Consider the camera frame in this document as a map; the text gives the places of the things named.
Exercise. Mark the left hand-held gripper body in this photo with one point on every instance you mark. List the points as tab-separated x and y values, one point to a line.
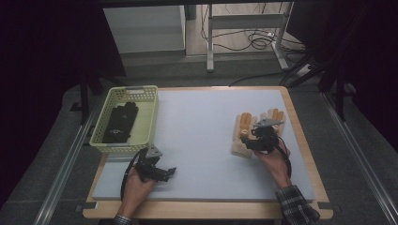
147	167

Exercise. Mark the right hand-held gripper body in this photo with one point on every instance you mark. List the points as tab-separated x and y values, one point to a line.
267	139

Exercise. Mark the beige glove with orange bear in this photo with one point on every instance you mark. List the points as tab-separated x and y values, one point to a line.
277	114
241	125

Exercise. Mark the pale green plastic basket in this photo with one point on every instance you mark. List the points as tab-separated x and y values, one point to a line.
145	122

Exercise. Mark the black glove with logo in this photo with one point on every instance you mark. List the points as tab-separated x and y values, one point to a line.
117	123

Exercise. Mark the plain black glove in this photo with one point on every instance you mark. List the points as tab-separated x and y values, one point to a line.
134	112

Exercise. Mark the person's right hand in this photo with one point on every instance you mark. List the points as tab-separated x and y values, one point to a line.
277	165

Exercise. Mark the person's left hand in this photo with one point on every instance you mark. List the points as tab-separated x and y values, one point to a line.
133	193

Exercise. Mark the white foam mat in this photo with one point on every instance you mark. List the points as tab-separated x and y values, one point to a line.
200	150

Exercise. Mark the white power strip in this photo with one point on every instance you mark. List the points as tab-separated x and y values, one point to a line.
304	70

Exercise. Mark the black stand legs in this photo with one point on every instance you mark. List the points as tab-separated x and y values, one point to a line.
84	97
339	93

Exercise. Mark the dark curtain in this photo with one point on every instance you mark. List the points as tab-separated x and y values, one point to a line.
37	78
369	62

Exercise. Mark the white cabinet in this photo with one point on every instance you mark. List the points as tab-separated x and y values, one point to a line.
144	29

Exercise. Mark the black corner bracket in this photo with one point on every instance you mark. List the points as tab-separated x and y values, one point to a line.
328	206
86	206

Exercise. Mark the aluminium rail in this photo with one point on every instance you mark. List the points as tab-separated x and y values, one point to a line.
359	156
65	168

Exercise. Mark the white metal desk frame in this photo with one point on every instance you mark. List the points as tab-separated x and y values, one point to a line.
247	22

